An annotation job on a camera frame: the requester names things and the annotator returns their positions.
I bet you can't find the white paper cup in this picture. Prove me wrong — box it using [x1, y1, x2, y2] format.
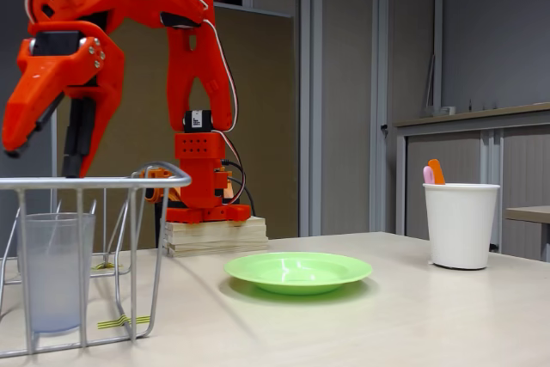
[422, 182, 502, 271]

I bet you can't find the black power cable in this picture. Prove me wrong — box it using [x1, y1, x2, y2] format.
[219, 159, 258, 218]

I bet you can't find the light orange table clamp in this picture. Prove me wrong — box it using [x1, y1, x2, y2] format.
[131, 165, 193, 205]

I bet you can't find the stacked plywood base block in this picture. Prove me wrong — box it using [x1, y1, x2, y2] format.
[162, 215, 270, 259]

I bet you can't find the brown partition board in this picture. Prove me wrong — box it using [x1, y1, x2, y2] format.
[51, 1, 300, 252]

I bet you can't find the orange plastic knife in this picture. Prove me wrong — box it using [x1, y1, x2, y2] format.
[427, 158, 447, 186]

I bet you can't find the grey cabinet with counter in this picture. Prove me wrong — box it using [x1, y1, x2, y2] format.
[393, 101, 550, 263]

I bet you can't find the grey side desk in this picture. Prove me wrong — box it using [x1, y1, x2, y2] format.
[505, 205, 550, 263]

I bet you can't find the green plastic plate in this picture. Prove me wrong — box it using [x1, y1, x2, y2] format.
[223, 251, 373, 297]

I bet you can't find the thin grey leaning rod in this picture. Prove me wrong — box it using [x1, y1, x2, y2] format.
[425, 53, 436, 117]

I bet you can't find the translucent grey plastic tumbler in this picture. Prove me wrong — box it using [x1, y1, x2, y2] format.
[16, 211, 96, 336]

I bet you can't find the metal wire dish rack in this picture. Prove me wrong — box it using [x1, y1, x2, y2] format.
[0, 161, 193, 359]

